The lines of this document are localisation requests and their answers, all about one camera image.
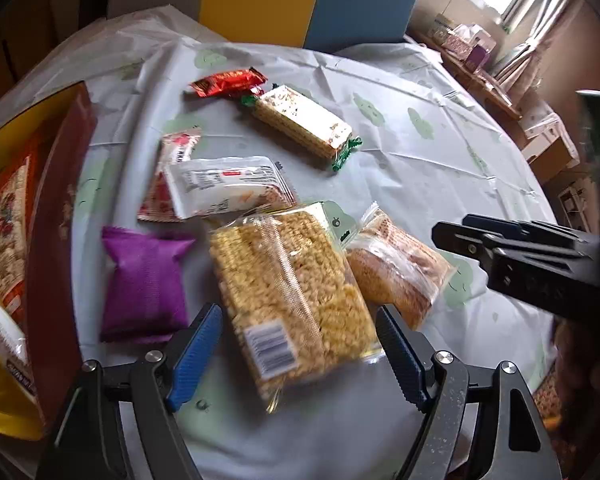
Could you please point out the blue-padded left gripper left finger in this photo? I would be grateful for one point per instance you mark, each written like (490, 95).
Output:
(88, 441)

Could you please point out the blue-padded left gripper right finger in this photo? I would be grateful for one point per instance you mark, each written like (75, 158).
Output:
(509, 441)

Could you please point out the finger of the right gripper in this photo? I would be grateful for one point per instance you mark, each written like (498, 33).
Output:
(510, 227)
(475, 244)

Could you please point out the yellow puffed rice cake pack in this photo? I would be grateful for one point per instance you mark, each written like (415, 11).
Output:
(291, 297)

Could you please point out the red foil snack bar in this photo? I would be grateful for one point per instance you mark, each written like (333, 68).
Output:
(230, 83)

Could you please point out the wicker chair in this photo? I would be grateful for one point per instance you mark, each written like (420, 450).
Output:
(553, 393)

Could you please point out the white cardboard box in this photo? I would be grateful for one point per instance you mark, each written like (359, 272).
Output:
(549, 148)

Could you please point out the brown pastry clear bag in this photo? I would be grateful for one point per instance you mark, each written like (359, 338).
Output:
(393, 267)

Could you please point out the pale green-patterned tablecloth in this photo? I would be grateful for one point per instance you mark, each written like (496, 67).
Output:
(423, 160)

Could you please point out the orange biscuit bag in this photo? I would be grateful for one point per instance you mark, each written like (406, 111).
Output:
(18, 184)

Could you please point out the wooden side table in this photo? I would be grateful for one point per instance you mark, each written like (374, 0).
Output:
(474, 83)

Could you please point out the purple snack pouch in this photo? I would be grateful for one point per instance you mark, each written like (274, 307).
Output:
(145, 300)

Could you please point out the purple small box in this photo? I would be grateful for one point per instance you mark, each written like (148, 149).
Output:
(477, 58)

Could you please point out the pink tissue box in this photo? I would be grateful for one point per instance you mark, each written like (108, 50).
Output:
(464, 38)

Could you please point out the beige curtain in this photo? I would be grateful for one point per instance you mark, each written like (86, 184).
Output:
(532, 27)

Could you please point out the green-ended cracker pack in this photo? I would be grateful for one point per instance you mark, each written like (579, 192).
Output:
(306, 122)

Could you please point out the white snack packet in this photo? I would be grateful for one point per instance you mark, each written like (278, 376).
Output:
(203, 187)

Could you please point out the red and gold tin box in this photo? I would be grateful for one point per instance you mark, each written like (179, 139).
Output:
(66, 121)

